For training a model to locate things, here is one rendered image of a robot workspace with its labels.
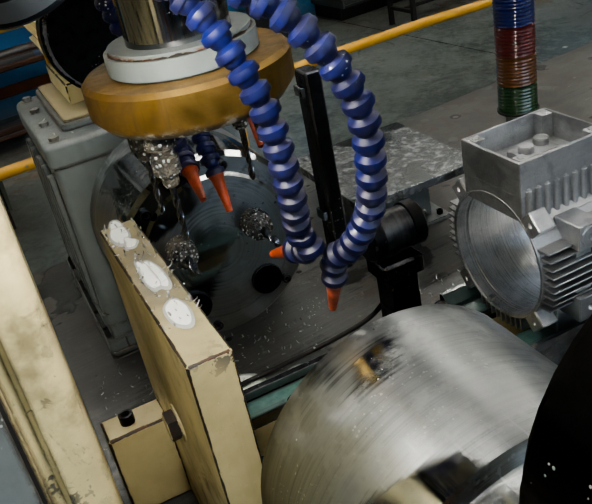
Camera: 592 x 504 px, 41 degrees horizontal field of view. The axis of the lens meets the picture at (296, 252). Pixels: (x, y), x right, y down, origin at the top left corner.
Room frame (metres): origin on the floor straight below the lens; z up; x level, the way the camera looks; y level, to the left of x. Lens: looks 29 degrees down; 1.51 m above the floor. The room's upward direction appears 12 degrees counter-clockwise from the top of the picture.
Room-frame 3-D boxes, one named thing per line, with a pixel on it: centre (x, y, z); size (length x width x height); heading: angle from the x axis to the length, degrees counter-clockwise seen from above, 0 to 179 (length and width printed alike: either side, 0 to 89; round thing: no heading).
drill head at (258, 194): (1.01, 0.13, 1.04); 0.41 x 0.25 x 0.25; 20
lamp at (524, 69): (1.16, -0.38, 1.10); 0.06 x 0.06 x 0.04
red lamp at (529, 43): (1.16, -0.38, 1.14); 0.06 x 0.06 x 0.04
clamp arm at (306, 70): (0.87, -0.05, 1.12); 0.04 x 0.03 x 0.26; 110
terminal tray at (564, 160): (0.80, -0.28, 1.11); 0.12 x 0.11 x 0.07; 110
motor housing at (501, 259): (0.82, -0.32, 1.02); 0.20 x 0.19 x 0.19; 110
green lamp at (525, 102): (1.16, -0.38, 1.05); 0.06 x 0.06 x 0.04
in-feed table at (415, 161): (1.33, -0.18, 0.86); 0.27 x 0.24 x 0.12; 20
